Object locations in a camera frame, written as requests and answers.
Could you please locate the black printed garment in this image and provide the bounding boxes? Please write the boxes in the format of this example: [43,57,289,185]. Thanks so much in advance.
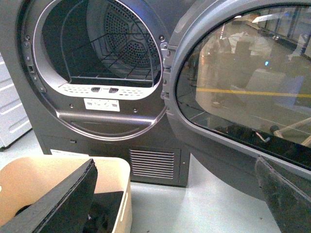
[83,191,124,233]

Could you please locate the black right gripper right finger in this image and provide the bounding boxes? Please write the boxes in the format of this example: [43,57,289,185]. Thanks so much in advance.
[255,156,311,233]

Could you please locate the white instruction sticker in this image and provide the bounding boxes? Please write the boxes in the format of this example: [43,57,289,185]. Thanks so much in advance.
[84,98,120,112]

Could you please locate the white washing machine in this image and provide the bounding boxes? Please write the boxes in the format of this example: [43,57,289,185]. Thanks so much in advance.
[0,57,32,150]

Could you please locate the beige plastic laundry hamper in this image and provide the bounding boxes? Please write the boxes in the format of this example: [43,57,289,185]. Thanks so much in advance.
[0,156,132,233]

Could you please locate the round glass dryer door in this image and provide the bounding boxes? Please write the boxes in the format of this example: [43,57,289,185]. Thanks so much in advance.
[163,0,311,183]

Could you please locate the dark grey tumble dryer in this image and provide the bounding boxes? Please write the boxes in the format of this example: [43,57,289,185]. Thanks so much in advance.
[0,0,193,187]

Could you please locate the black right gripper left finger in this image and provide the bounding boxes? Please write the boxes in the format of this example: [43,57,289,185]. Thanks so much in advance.
[0,159,98,233]

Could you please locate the wire drying rack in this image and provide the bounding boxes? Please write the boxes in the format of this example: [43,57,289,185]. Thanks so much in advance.
[67,32,161,87]

